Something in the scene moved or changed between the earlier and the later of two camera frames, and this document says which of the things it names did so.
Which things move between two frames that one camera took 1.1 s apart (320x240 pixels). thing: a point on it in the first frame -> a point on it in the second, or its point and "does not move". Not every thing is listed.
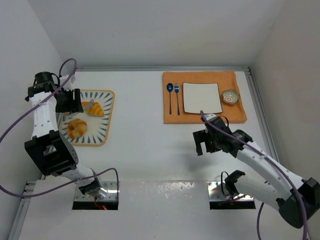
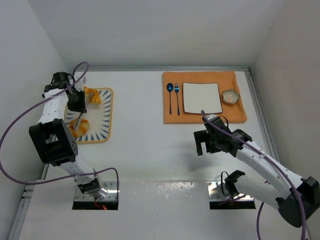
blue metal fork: [176, 89] does not move
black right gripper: [201, 141] does not move
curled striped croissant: [76, 128] does not move
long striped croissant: [96, 109] -> [93, 95]
